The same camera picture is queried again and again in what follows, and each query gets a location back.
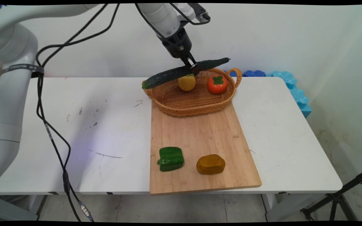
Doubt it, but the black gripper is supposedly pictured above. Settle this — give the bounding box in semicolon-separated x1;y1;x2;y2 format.
160;28;201;76

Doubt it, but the long dark green cucumber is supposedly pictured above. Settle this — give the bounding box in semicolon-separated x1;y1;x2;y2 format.
141;57;231;90

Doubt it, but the red persimmon with green calyx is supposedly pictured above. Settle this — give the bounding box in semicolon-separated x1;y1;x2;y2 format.
207;75;228;95

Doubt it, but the dark blue foam piece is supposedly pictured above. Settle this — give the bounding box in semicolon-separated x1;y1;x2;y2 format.
230;70;266;78

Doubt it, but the wooden cutting board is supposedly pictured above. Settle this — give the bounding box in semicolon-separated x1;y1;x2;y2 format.
150;100;262;196

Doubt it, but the green bell pepper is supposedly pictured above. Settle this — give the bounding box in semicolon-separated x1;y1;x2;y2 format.
157;147;185;172

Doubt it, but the brown potato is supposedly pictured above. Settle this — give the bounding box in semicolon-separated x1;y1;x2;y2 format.
196;154;226;175

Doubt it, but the light blue foam piece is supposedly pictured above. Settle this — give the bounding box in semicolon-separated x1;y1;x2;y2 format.
265;71;312;119

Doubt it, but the white table leg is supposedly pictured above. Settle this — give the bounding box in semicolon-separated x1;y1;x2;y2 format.
261;193;318;222

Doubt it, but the black tripod stand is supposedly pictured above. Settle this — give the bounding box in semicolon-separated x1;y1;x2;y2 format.
300;168;362;222

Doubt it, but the woven wicker basket with handles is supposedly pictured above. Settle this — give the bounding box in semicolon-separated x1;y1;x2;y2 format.
142;66;242;117

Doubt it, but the grey strap on arm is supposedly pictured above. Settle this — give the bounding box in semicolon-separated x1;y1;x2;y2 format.
1;64;45;78

